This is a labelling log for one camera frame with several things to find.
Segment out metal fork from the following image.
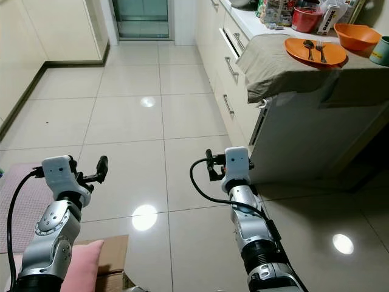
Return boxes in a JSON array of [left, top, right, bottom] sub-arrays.
[[315, 40, 330, 64]]

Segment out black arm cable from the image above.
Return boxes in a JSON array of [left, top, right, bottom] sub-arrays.
[[6, 168, 44, 289], [189, 157, 277, 229]]

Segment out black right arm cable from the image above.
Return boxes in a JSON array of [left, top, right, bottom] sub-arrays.
[[189, 157, 277, 229]]

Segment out brown cardboard box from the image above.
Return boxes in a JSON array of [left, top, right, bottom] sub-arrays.
[[78, 235, 132, 292]]

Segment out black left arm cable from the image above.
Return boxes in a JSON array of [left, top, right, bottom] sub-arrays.
[[6, 168, 44, 289]]

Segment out colourful food packets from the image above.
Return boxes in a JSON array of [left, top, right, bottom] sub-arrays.
[[255, 0, 296, 29]]

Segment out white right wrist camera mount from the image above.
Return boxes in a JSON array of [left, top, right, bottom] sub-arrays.
[[221, 147, 252, 195]]

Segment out orange bowl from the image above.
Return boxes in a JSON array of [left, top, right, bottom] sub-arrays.
[[333, 24, 382, 53]]

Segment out metal spoon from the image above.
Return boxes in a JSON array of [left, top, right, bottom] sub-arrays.
[[303, 40, 316, 62]]

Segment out green cup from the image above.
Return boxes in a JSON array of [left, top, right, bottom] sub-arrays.
[[369, 36, 389, 67]]

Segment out red pot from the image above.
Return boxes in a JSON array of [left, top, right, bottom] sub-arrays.
[[291, 6, 325, 33]]

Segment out pink floor mat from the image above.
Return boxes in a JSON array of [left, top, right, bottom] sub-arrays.
[[0, 162, 47, 254]]

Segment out cream kitchen drawer cabinet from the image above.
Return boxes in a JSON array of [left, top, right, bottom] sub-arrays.
[[193, 0, 268, 147]]

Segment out white appliance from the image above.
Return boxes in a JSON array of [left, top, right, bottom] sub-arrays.
[[248, 85, 389, 186]]

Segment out glass door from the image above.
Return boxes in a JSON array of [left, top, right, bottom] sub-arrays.
[[112, 0, 174, 41]]

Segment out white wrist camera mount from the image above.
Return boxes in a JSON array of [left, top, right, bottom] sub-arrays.
[[221, 147, 252, 195], [41, 155, 84, 200]]

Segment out orange plate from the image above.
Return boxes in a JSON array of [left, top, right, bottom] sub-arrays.
[[284, 38, 348, 69]]

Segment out olive grey table cloth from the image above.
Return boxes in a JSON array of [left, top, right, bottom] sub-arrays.
[[236, 33, 389, 105]]

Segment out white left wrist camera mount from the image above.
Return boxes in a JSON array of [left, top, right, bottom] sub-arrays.
[[41, 155, 84, 200]]

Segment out pink pillow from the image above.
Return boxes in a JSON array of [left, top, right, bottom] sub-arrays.
[[62, 240, 106, 292]]

